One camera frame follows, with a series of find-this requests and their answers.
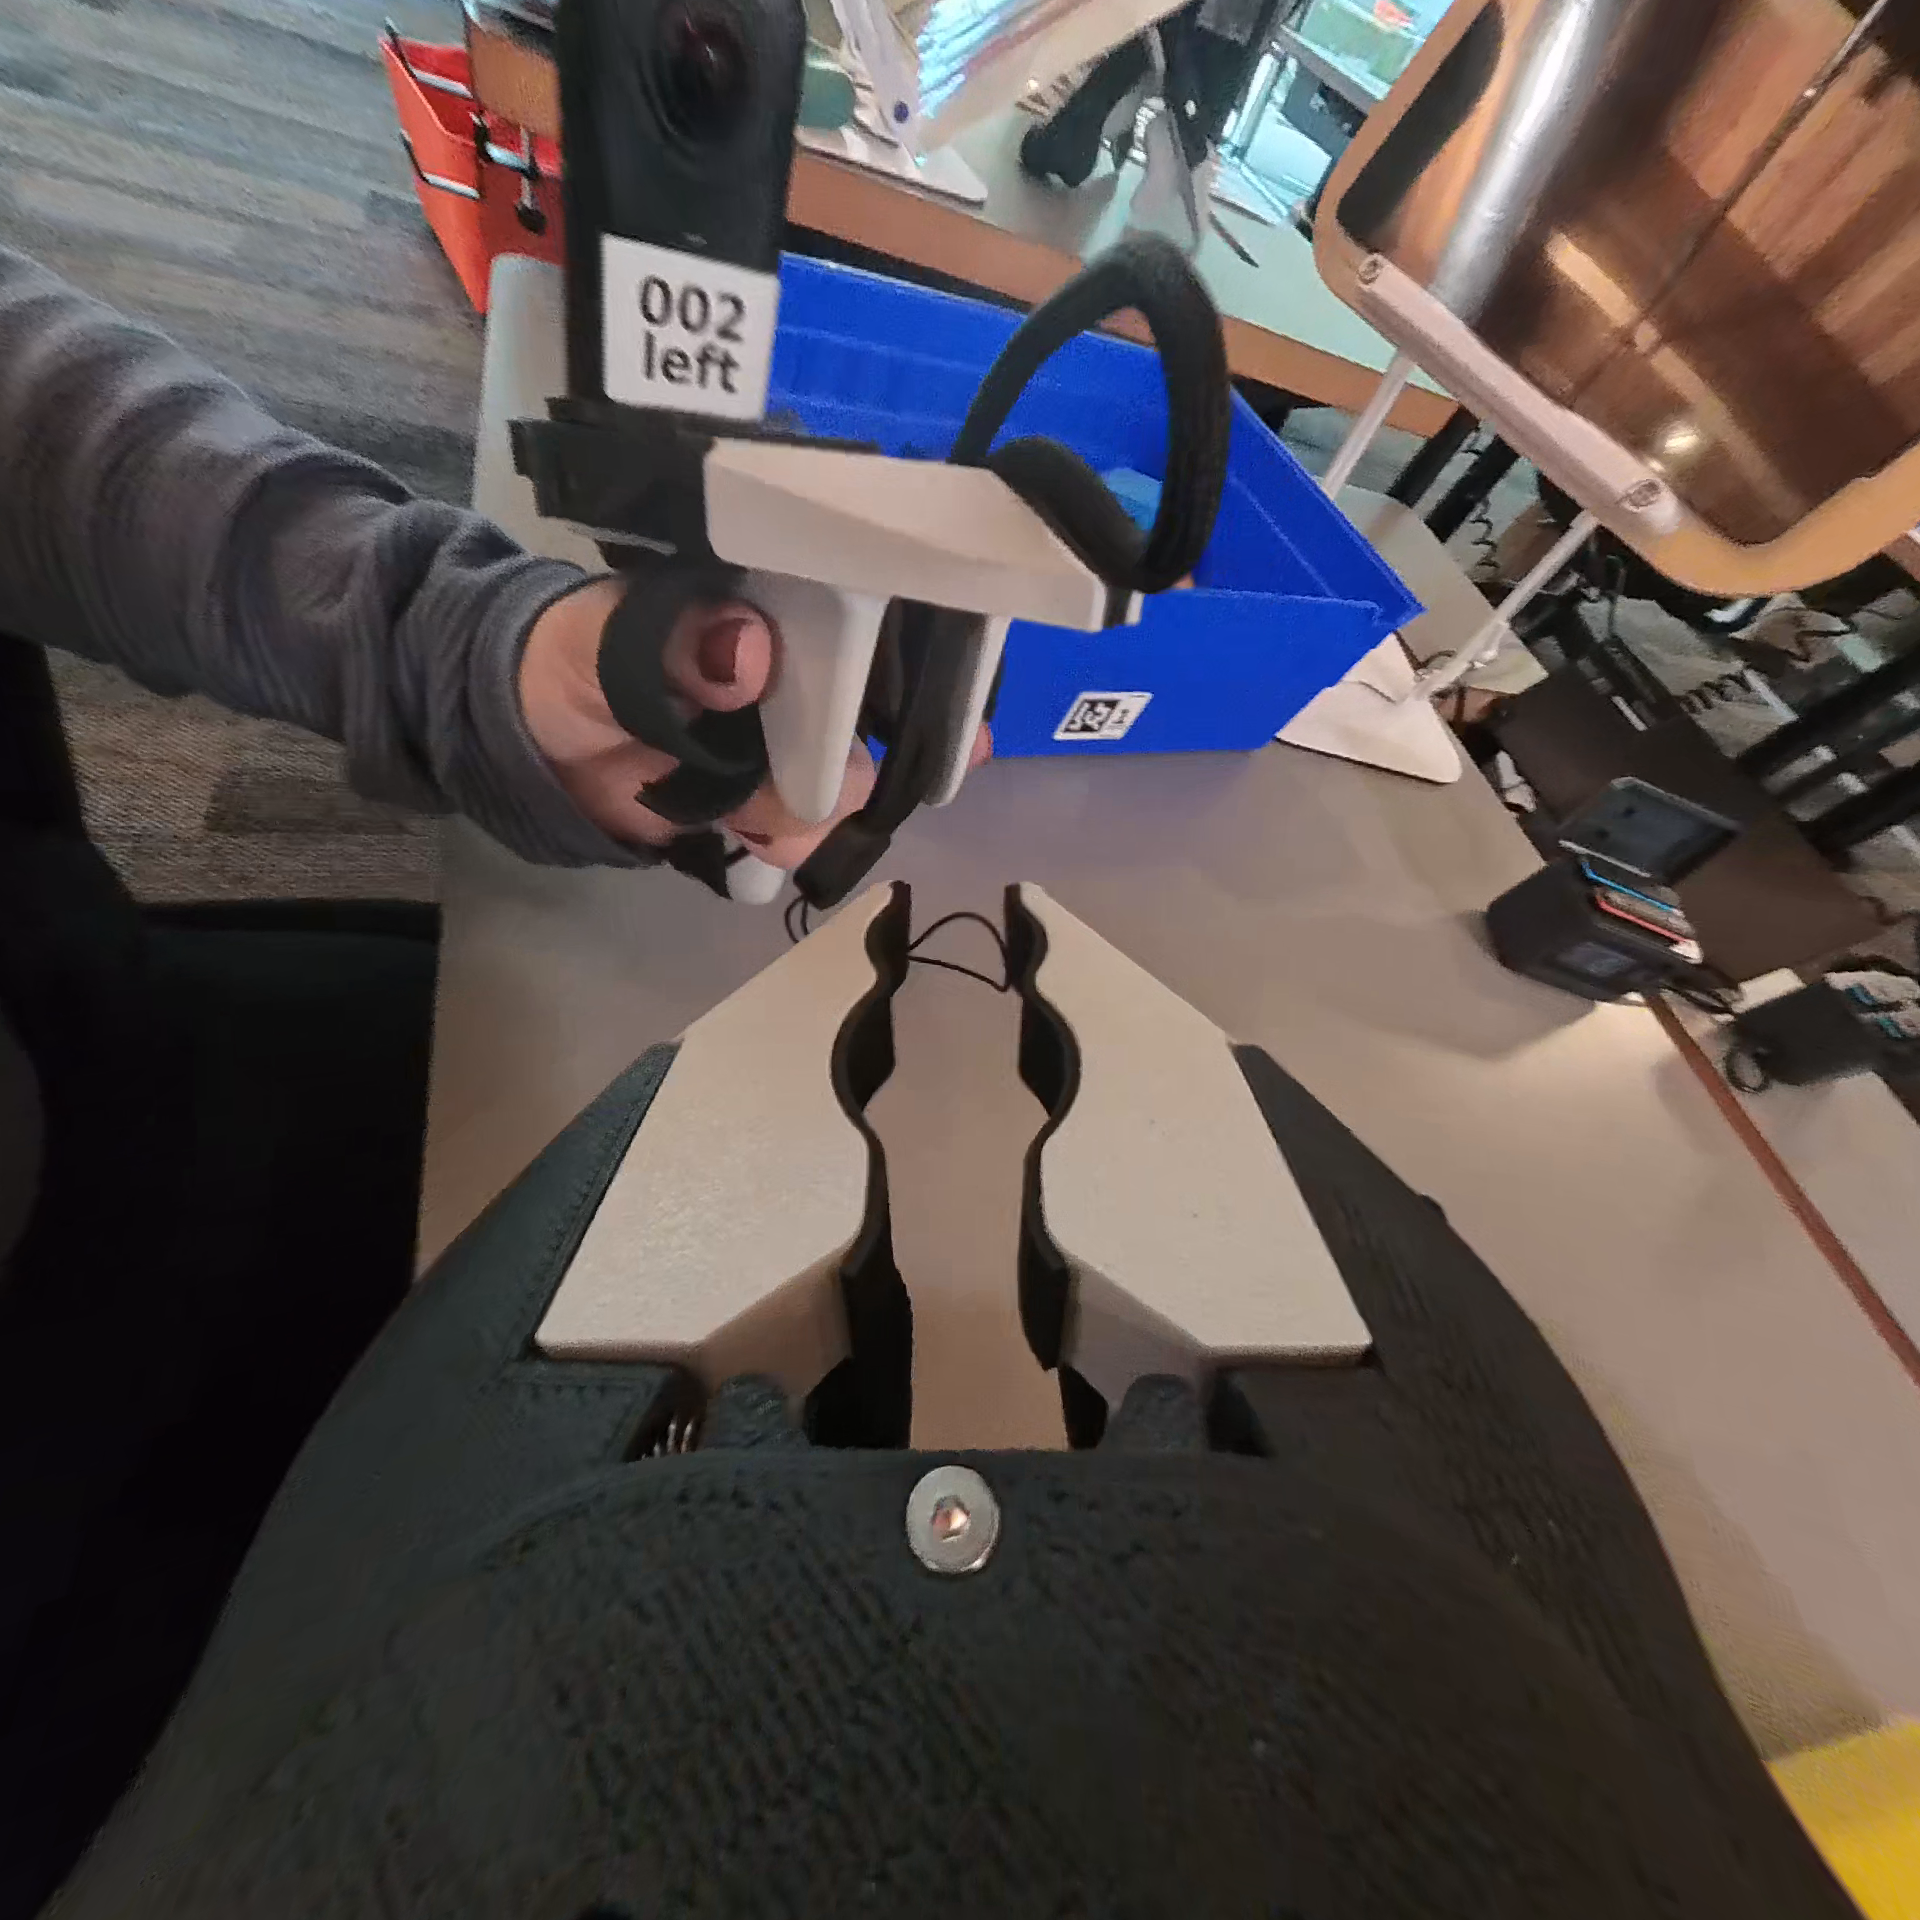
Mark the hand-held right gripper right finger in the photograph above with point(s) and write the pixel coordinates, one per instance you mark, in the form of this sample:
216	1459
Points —
1194	1196

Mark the tan framed glossy screen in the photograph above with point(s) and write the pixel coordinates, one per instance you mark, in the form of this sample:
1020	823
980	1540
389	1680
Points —
1722	300

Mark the person's left hand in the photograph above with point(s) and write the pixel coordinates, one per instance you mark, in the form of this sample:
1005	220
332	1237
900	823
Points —
565	721

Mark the light blue block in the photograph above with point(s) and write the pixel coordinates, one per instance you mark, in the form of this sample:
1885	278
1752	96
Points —
1134	500

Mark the person's left forearm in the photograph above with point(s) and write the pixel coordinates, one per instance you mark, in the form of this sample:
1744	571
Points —
226	560

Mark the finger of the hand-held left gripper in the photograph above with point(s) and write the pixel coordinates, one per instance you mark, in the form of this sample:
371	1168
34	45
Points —
841	485
900	571

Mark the small black charger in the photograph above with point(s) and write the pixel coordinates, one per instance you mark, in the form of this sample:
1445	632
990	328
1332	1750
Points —
1796	1032

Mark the yellow plastic bin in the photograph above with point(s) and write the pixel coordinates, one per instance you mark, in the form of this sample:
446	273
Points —
1864	1829

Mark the black battery charger case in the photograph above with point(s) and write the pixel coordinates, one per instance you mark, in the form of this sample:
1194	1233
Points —
1575	942

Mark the wooden edged background table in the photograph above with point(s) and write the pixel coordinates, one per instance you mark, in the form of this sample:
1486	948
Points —
1303	306

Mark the orange red bin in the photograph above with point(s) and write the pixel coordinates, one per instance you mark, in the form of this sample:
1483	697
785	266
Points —
463	227

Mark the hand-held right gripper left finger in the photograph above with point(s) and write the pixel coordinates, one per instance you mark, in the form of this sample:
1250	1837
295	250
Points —
704	1196

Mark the clear plastic bag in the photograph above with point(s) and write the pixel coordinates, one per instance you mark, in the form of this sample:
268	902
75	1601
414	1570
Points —
990	64

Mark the blue plastic bin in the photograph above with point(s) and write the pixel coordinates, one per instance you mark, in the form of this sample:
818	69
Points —
1194	676

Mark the black and white device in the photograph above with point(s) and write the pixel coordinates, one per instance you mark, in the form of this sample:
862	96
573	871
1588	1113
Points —
1078	132

